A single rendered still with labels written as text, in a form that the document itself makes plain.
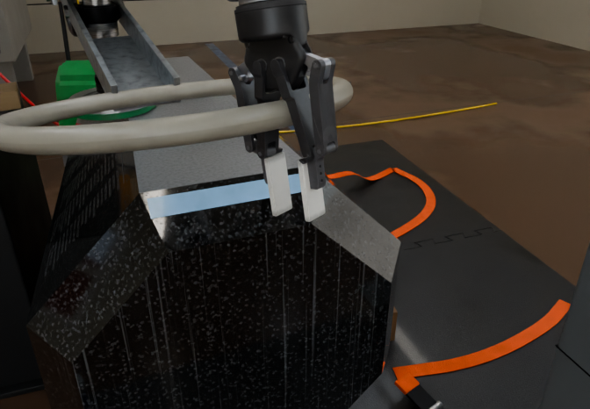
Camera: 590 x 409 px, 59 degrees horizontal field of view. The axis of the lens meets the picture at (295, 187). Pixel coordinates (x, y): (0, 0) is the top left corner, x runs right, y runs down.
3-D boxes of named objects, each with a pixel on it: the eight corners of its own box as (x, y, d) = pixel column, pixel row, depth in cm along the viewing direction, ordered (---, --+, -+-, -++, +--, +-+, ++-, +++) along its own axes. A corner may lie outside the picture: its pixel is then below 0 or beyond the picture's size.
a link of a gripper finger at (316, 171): (312, 140, 56) (334, 141, 55) (318, 184, 58) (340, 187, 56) (304, 144, 55) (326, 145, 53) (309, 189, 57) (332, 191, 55)
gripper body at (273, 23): (324, -8, 53) (334, 82, 56) (263, 3, 59) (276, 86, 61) (275, -5, 48) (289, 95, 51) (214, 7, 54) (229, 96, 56)
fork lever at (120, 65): (45, 1, 139) (41, -19, 136) (119, -4, 147) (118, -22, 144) (92, 115, 90) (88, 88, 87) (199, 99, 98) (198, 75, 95)
